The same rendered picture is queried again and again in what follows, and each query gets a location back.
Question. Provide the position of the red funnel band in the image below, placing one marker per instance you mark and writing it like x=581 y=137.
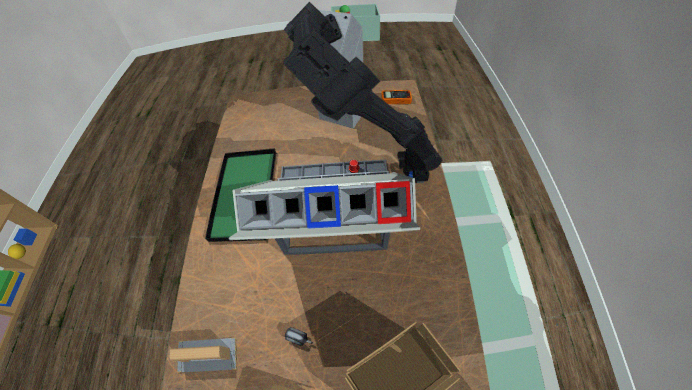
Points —
x=393 y=185

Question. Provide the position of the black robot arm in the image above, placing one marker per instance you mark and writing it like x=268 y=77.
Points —
x=346 y=87

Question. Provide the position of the grey bank of square funnels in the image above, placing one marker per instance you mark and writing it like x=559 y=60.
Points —
x=276 y=224

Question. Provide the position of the blue square band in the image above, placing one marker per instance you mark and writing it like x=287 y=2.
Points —
x=325 y=223

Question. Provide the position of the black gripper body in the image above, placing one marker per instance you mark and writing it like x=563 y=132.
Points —
x=401 y=157

